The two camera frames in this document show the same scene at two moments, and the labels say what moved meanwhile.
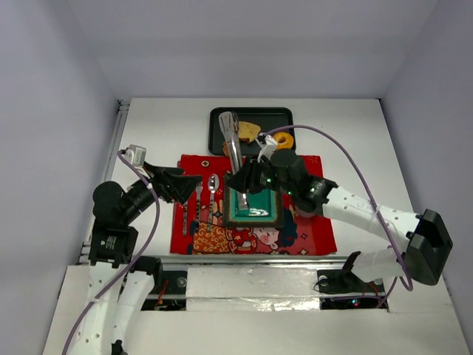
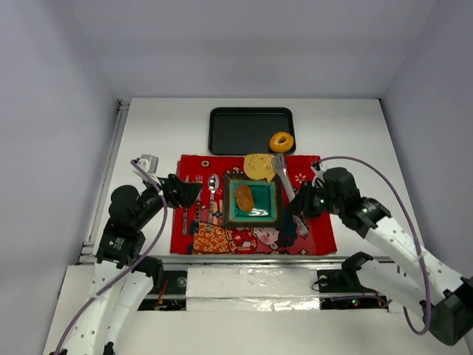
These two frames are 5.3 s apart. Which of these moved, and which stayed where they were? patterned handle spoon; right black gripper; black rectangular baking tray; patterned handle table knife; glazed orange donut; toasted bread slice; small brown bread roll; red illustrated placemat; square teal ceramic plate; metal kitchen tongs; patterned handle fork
Moved: small brown bread roll; toasted bread slice; right black gripper; metal kitchen tongs
Stayed: glazed orange donut; patterned handle spoon; patterned handle fork; red illustrated placemat; black rectangular baking tray; square teal ceramic plate; patterned handle table knife
